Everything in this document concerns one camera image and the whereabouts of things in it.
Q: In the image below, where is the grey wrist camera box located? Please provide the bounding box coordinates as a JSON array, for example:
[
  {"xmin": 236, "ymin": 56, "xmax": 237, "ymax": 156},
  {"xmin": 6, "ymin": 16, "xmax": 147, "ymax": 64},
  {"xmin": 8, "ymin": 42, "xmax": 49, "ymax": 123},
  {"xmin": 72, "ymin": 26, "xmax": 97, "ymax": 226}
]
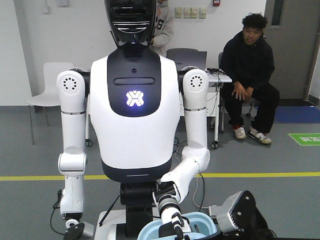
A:
[{"xmin": 215, "ymin": 191, "xmax": 243, "ymax": 233}]

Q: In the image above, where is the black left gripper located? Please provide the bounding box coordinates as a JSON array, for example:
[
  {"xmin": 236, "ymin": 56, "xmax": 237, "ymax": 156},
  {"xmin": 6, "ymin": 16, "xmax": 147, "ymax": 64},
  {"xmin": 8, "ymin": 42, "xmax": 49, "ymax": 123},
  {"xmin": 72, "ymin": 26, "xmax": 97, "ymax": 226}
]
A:
[{"xmin": 63, "ymin": 222, "xmax": 95, "ymax": 240}]

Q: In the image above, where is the grey laptop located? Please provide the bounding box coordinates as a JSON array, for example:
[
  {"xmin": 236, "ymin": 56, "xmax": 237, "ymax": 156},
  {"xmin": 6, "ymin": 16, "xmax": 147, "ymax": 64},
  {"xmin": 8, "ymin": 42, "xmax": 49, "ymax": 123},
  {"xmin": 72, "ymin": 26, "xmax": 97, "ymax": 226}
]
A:
[{"xmin": 166, "ymin": 48, "xmax": 207, "ymax": 71}]

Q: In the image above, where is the grey foot pedal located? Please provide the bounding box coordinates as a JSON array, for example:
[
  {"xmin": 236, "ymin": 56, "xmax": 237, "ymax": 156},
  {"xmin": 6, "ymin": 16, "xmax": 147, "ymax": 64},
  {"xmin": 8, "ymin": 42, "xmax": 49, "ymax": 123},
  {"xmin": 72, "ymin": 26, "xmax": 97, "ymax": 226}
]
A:
[{"xmin": 208, "ymin": 205, "xmax": 221, "ymax": 218}]

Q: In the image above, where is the white plastic chair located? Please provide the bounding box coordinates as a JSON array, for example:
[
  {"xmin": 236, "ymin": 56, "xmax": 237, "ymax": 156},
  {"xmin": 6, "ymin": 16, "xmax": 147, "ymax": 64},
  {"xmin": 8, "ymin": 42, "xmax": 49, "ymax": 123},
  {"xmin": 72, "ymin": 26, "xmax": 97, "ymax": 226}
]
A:
[{"xmin": 27, "ymin": 62, "xmax": 74, "ymax": 145}]

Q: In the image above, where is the white humanoid robot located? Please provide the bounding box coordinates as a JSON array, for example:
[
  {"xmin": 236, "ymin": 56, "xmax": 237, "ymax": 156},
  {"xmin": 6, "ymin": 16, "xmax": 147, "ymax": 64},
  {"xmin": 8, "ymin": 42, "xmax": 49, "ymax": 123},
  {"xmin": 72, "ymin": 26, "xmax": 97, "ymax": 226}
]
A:
[{"xmin": 56, "ymin": 0, "xmax": 210, "ymax": 240}]

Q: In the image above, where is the light blue plastic basket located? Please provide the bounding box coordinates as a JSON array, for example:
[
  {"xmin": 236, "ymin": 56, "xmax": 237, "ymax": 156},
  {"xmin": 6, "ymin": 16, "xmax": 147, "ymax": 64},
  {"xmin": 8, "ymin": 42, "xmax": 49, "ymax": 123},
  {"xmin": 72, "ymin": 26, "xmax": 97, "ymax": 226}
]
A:
[{"xmin": 137, "ymin": 212, "xmax": 217, "ymax": 240}]

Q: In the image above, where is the standing person grey hoodie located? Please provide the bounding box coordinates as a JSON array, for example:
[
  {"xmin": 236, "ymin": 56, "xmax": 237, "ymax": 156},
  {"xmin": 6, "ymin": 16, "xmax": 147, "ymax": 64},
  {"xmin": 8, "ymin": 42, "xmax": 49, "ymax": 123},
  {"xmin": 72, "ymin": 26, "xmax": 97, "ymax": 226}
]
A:
[{"xmin": 149, "ymin": 0, "xmax": 174, "ymax": 57}]

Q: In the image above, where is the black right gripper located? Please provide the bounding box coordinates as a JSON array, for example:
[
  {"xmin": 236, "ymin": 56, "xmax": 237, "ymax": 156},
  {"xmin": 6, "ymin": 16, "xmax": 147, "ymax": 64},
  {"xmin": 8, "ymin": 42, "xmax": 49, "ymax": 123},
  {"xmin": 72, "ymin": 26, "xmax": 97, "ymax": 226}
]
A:
[{"xmin": 225, "ymin": 190, "xmax": 276, "ymax": 240}]

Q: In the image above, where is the seated man in black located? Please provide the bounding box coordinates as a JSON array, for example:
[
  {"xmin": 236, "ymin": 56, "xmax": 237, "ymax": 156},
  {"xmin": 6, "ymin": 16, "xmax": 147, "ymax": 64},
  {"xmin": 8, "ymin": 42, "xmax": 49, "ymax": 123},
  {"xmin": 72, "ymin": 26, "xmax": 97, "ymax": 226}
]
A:
[{"xmin": 220, "ymin": 13, "xmax": 280, "ymax": 145}]

